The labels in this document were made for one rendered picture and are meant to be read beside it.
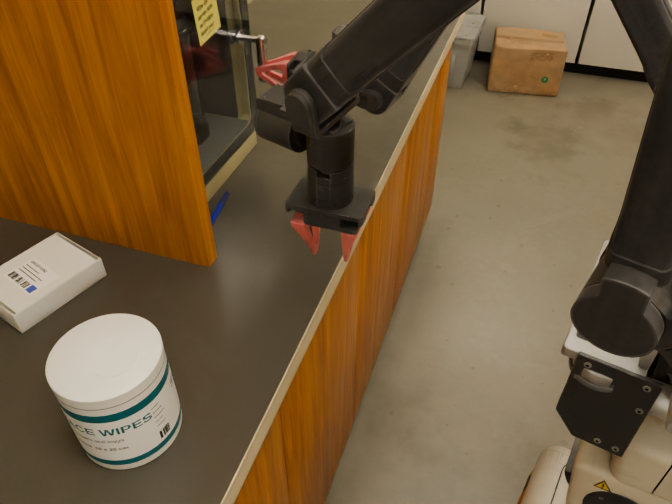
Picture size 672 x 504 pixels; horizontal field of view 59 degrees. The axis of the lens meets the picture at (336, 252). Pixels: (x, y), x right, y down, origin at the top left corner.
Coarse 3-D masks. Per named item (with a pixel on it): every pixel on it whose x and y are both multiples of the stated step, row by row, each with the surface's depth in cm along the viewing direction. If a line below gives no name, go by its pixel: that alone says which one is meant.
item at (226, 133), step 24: (216, 0) 101; (240, 0) 109; (192, 24) 95; (240, 24) 111; (192, 48) 97; (216, 48) 104; (240, 48) 113; (192, 72) 98; (216, 72) 106; (240, 72) 115; (192, 96) 100; (216, 96) 108; (240, 96) 117; (216, 120) 110; (240, 120) 119; (216, 144) 112; (240, 144) 122; (216, 168) 114
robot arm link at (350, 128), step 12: (348, 120) 68; (336, 132) 67; (348, 132) 67; (300, 144) 72; (312, 144) 68; (324, 144) 67; (336, 144) 67; (348, 144) 68; (312, 156) 69; (324, 156) 68; (336, 156) 68; (348, 156) 69; (324, 168) 69; (336, 168) 69
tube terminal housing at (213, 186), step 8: (248, 144) 128; (240, 152) 125; (248, 152) 129; (232, 160) 122; (240, 160) 126; (224, 168) 120; (232, 168) 123; (216, 176) 117; (224, 176) 120; (208, 184) 115; (216, 184) 118; (208, 192) 115; (208, 200) 116
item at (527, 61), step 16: (496, 32) 355; (512, 32) 354; (528, 32) 354; (544, 32) 355; (560, 32) 355; (496, 48) 342; (512, 48) 338; (528, 48) 337; (544, 48) 336; (560, 48) 336; (496, 64) 346; (512, 64) 344; (528, 64) 342; (544, 64) 340; (560, 64) 338; (496, 80) 353; (512, 80) 350; (528, 80) 348; (544, 80) 346; (560, 80) 345
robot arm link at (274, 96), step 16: (272, 96) 70; (288, 96) 62; (304, 96) 61; (256, 112) 72; (272, 112) 71; (288, 112) 64; (304, 112) 62; (336, 112) 66; (256, 128) 73; (272, 128) 71; (288, 128) 70; (304, 128) 65; (320, 128) 65; (288, 144) 71
